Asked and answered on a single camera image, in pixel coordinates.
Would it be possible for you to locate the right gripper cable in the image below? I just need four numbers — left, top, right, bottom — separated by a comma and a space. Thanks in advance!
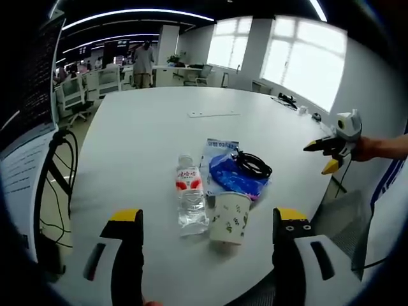
334, 158, 353, 194

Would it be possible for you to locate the white office chair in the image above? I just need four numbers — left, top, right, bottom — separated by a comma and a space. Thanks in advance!
59, 75, 93, 126

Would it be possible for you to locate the black cable bundle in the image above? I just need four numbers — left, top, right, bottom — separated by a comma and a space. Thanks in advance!
40, 129, 80, 249

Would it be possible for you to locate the computer monitor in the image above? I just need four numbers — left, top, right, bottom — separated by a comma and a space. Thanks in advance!
0, 17, 67, 200

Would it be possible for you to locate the grey mesh chair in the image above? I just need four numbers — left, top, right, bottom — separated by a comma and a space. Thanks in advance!
314, 189, 374, 281

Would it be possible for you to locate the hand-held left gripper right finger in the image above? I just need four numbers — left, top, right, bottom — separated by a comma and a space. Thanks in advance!
272, 207, 365, 306

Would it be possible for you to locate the white and blue packet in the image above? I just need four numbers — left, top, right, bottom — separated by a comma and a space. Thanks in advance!
199, 138, 240, 196

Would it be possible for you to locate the thin black cable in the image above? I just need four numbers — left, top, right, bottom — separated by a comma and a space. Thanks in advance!
362, 256, 389, 269

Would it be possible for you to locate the floral paper cup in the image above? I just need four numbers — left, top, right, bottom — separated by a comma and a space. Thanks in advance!
208, 191, 251, 246

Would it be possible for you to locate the table cable cover plate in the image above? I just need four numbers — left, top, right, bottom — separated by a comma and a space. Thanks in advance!
187, 110, 242, 119

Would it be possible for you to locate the white desk partition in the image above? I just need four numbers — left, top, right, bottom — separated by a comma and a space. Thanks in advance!
85, 68, 122, 100

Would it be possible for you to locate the white round table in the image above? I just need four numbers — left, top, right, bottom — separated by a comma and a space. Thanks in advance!
47, 85, 336, 306

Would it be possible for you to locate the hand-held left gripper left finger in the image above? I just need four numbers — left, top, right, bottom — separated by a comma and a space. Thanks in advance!
68, 208, 145, 306

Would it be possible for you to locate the clear plastic water bottle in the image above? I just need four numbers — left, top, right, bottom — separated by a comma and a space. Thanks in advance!
174, 154, 210, 238

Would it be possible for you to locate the grey office chair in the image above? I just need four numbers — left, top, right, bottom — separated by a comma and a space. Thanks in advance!
184, 64, 214, 87

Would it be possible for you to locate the black device on table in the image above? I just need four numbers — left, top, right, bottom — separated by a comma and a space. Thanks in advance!
277, 92, 298, 110

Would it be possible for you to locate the person's right hand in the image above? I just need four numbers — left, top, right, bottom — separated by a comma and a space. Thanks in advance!
349, 137, 376, 162

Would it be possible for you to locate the blue plastic bag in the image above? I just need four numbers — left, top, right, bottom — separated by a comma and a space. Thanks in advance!
208, 152, 272, 201

